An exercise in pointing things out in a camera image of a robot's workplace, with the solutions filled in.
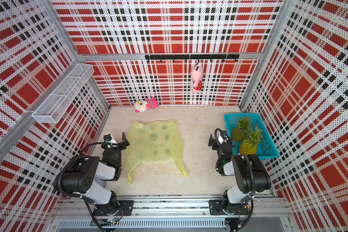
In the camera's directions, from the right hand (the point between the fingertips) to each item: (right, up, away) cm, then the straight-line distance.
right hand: (220, 134), depth 92 cm
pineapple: (+15, -7, -8) cm, 18 cm away
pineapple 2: (+12, +1, 0) cm, 12 cm away
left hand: (-64, 0, -3) cm, 64 cm away
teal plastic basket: (+29, -9, -2) cm, 30 cm away
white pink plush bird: (-56, +21, +21) cm, 64 cm away
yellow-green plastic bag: (-47, -6, +13) cm, 49 cm away
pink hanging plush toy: (-16, +40, -1) cm, 43 cm away
